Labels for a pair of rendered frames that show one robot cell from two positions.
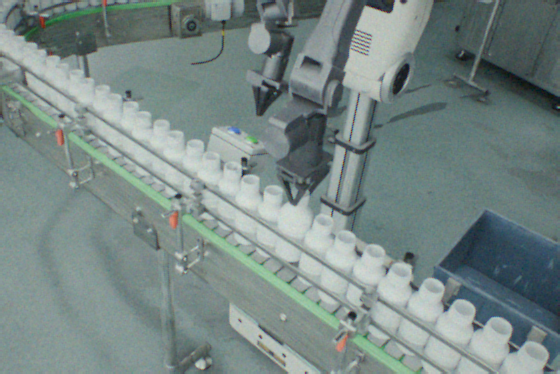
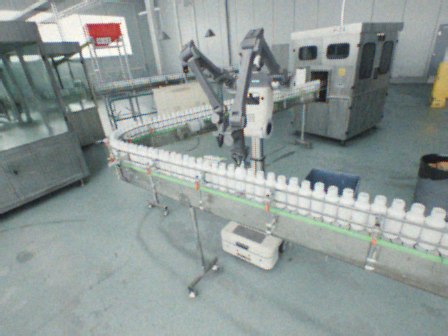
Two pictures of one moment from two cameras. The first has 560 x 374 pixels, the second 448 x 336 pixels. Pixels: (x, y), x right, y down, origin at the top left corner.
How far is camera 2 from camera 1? 0.39 m
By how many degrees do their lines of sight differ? 12
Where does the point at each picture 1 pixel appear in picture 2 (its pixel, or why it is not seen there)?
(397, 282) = (281, 181)
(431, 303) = (294, 185)
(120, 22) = (158, 138)
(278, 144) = (229, 140)
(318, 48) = (236, 107)
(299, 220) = (242, 172)
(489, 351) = (318, 194)
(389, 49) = (261, 117)
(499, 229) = (320, 174)
